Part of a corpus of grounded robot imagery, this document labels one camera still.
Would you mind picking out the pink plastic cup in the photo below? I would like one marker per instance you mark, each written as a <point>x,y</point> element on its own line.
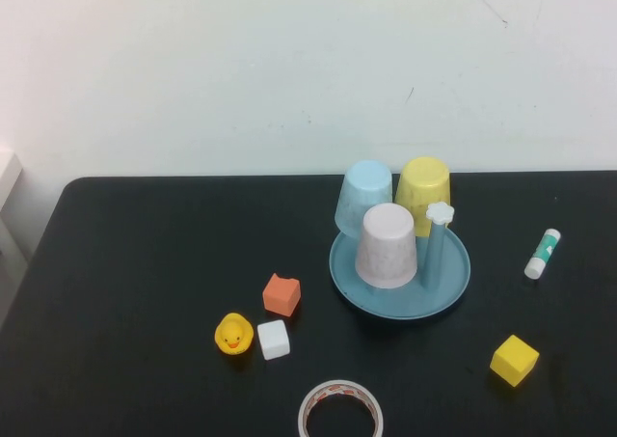
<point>385,249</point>

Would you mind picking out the light blue plastic cup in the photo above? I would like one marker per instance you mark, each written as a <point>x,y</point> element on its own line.
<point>361,186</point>

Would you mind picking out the yellow plastic cup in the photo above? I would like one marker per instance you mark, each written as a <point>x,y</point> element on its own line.
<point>424,181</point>

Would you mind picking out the blue cup stand with posts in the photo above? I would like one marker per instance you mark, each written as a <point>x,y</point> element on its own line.
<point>410,303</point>

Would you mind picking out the orange foam cube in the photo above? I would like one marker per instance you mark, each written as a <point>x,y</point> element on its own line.
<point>281,296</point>

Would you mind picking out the white foam cube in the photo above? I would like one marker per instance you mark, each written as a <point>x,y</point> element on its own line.
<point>273,340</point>

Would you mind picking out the yellow rubber duck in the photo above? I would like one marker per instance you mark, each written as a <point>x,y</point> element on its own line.
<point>233,333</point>

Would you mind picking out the clear tape roll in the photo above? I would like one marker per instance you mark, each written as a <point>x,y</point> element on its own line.
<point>342,385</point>

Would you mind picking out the white green glue stick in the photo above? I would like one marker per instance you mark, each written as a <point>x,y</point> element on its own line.
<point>542,256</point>

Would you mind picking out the yellow foam cube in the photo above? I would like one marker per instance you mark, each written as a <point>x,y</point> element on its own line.
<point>513,360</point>

